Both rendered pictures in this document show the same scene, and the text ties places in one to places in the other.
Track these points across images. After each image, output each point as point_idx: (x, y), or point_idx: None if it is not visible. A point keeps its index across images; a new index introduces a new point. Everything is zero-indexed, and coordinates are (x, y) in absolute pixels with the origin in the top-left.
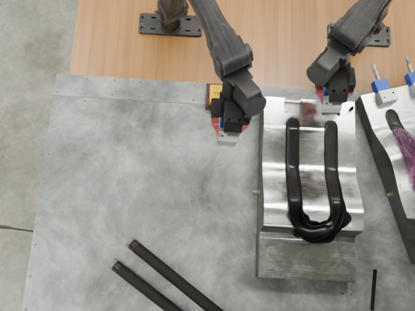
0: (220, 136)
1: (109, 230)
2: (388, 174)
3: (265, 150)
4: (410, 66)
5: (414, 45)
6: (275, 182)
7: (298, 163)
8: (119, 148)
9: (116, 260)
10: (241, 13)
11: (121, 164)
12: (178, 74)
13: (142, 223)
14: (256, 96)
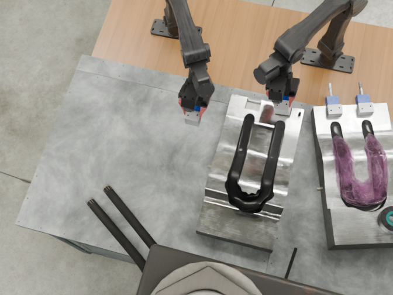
0: (186, 115)
1: (93, 176)
2: (321, 172)
3: (223, 134)
4: (361, 90)
5: (373, 75)
6: (224, 160)
7: (247, 149)
8: (114, 116)
9: (92, 198)
10: (234, 29)
11: (114, 129)
12: (172, 69)
13: (119, 175)
14: (205, 81)
